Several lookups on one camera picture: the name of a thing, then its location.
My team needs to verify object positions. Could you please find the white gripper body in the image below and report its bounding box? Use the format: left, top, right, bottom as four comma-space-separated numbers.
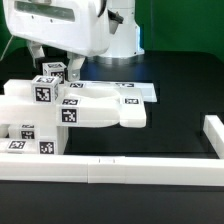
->
3, 0, 110, 56

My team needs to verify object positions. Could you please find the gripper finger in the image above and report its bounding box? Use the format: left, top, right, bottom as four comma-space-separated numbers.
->
27, 40, 45, 67
67, 52, 85, 80

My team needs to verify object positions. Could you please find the white tagged cube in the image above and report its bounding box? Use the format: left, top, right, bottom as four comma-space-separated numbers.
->
31, 75, 60, 104
42, 62, 66, 84

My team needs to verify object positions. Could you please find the white chair back frame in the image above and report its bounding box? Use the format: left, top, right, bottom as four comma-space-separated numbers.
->
0, 79, 147, 128

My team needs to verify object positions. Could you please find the white chair seat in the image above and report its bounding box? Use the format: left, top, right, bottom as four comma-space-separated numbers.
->
8, 124, 70, 156

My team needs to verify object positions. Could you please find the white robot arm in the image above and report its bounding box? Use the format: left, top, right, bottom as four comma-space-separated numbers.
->
2, 0, 144, 81

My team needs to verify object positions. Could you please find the thin white rod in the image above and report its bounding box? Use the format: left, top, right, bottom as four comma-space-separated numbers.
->
0, 35, 14, 61

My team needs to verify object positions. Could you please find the white marker sheet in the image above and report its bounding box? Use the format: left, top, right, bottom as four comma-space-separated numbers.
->
64, 81, 157, 102

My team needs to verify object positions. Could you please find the white U-shaped obstacle fence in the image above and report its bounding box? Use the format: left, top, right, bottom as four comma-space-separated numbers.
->
0, 115, 224, 186

